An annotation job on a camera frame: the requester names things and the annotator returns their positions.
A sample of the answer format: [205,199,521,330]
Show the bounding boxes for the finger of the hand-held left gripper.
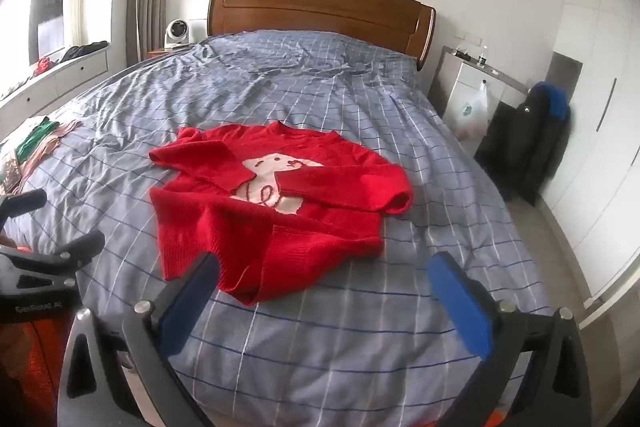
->
[0,188,47,228]
[30,230,106,279]

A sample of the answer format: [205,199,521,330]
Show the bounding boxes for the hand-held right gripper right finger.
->
[427,251,593,427]

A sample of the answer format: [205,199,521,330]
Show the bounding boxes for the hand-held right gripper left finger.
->
[57,251,221,427]

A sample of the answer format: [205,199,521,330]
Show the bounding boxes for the red knit sweater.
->
[148,122,414,306]

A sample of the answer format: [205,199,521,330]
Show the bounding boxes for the black clothes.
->
[62,40,109,60]

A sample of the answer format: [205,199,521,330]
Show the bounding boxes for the patterned cloth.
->
[0,147,24,194]

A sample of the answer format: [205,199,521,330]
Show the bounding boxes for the pink cloth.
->
[22,121,83,172]

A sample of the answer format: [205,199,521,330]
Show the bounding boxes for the orange cloth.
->
[0,307,76,427]

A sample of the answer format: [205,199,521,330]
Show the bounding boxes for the white window-sill cabinet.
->
[0,42,111,142]

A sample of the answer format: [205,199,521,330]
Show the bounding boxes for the black and blue jacket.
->
[474,82,572,202]

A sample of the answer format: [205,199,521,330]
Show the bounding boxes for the white plastic bag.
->
[448,79,490,142]

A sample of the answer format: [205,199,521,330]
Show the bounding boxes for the white wardrobe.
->
[540,0,640,308]

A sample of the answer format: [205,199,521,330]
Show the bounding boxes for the wooden nightstand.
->
[148,47,193,60]

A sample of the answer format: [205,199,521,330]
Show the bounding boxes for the grey-blue plaid duvet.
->
[0,29,551,427]

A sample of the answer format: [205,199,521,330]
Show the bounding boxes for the grey white nightstand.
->
[429,45,528,142]

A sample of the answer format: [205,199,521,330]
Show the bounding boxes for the white desk fan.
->
[164,19,189,52]

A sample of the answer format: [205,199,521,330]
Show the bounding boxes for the wooden headboard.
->
[206,0,437,72]

